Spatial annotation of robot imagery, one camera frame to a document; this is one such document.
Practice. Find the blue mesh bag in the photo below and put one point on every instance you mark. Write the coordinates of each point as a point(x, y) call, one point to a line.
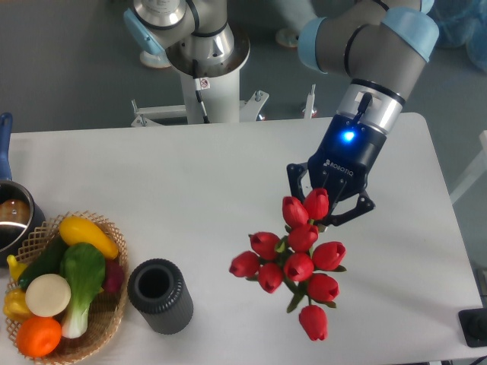
point(462, 24)

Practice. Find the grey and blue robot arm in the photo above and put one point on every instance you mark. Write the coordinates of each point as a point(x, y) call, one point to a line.
point(382, 46)

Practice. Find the green bok choy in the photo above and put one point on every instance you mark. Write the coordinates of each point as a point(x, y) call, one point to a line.
point(83, 267)

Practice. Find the cream round bun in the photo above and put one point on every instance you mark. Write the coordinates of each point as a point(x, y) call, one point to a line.
point(48, 295)

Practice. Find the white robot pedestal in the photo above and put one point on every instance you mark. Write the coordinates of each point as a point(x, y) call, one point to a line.
point(209, 71)

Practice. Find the yellow squash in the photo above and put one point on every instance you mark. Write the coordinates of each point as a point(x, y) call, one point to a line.
point(74, 230)

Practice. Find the yellow bell pepper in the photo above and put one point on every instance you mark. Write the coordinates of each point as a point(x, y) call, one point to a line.
point(15, 306)

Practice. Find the blue handled saucepan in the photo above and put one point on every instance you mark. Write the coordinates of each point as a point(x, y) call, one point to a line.
point(20, 214)

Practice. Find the woven wicker basket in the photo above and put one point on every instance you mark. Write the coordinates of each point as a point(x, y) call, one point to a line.
point(106, 311)

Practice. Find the red tulip bouquet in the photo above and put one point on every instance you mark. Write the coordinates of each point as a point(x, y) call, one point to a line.
point(297, 261)

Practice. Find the dark grey ribbed vase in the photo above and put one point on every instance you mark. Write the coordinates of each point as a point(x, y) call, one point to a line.
point(157, 289)

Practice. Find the orange fruit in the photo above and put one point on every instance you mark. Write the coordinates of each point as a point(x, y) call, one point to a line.
point(38, 336)

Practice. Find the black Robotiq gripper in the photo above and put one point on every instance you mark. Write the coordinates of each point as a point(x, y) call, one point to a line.
point(341, 166)

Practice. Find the purple red onion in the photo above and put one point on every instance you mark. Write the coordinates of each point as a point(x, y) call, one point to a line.
point(114, 277)

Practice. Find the yellow banana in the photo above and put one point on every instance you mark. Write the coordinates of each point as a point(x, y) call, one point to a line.
point(15, 267)

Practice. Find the black device at table edge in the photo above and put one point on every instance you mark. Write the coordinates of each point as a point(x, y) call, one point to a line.
point(473, 324)

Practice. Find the white frame at right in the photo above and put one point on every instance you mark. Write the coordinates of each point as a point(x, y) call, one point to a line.
point(475, 169)

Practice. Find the dark green cucumber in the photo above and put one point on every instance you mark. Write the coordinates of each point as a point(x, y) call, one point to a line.
point(47, 262)

